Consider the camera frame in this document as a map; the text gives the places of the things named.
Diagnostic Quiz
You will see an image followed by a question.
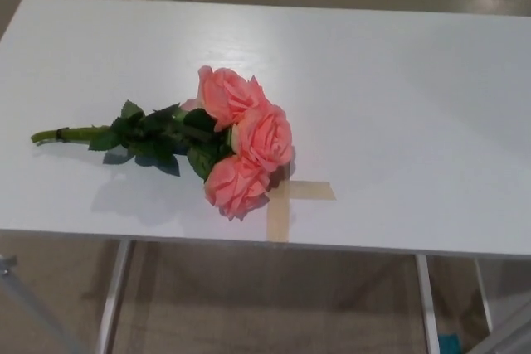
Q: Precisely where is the pink artificial rose bouquet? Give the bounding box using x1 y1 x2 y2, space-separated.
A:
30 65 295 223

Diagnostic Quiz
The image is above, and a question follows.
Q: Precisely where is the beige horizontal tape strip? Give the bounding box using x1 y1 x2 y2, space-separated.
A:
274 181 338 201

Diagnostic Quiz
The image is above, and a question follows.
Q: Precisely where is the white table leg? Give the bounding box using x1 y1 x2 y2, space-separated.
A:
414 254 441 354
96 240 136 354
472 258 498 335

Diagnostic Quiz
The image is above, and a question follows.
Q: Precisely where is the teal floor object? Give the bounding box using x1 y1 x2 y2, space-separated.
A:
442 330 462 354

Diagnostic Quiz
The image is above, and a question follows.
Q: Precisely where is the grey metal stand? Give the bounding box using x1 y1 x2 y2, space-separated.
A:
0 252 89 354

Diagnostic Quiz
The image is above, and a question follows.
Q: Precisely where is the grey metal bar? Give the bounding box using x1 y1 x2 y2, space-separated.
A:
489 308 531 354

